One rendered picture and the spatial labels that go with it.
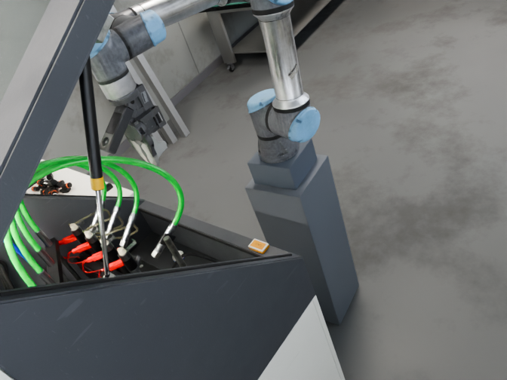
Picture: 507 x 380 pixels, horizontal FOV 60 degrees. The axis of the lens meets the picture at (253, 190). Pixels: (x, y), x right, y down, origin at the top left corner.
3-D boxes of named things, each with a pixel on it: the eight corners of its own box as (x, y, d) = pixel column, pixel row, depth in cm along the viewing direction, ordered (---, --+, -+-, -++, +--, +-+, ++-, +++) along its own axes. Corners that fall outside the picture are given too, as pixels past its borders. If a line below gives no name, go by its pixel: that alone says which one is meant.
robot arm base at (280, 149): (271, 136, 169) (264, 114, 163) (306, 139, 160) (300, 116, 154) (251, 160, 160) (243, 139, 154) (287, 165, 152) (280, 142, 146)
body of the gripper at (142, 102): (168, 126, 111) (147, 83, 103) (144, 145, 106) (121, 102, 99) (149, 122, 115) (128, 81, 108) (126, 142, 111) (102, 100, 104)
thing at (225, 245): (304, 289, 124) (290, 252, 114) (296, 301, 122) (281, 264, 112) (164, 231, 162) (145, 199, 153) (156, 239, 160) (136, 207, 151)
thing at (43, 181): (81, 186, 167) (72, 175, 164) (58, 204, 162) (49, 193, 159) (52, 175, 181) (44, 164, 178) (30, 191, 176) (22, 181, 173)
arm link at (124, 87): (110, 86, 96) (90, 84, 101) (120, 104, 99) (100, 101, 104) (135, 68, 100) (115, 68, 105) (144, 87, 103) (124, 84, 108)
